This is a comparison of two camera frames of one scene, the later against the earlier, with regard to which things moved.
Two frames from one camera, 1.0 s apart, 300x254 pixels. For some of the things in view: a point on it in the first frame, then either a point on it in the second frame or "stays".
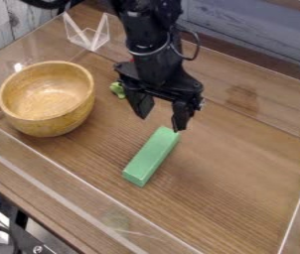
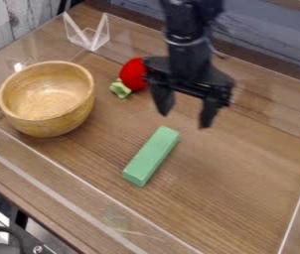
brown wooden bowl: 47,97 stays
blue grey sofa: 264,25 stays
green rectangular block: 152,155 stays
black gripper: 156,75 -> 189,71
